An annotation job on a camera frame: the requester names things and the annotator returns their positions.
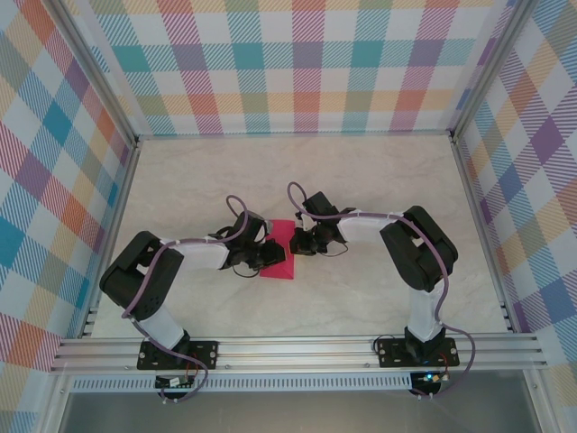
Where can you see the pink cloth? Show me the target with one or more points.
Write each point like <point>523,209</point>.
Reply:
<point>284,271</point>

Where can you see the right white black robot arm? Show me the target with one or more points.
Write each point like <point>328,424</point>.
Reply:
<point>405,252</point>

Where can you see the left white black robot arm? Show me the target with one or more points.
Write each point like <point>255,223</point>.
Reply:
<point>158,297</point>

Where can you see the grey metal shelf panel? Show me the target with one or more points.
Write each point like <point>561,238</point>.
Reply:
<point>293,412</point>

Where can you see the aluminium frame cross rail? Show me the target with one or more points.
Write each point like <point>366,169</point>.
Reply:
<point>293,134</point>

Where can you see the aluminium mounting rail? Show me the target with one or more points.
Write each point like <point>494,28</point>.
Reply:
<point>293,354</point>

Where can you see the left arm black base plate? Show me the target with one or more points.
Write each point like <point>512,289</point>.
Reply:
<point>205,354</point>

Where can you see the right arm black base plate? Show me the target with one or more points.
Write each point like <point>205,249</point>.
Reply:
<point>390,354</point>

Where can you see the aluminium frame side rail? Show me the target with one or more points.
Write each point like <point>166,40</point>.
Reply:
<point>112,234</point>
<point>484,234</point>

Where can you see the aluminium frame post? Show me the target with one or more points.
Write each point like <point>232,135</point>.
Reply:
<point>97,72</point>
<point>489,72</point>

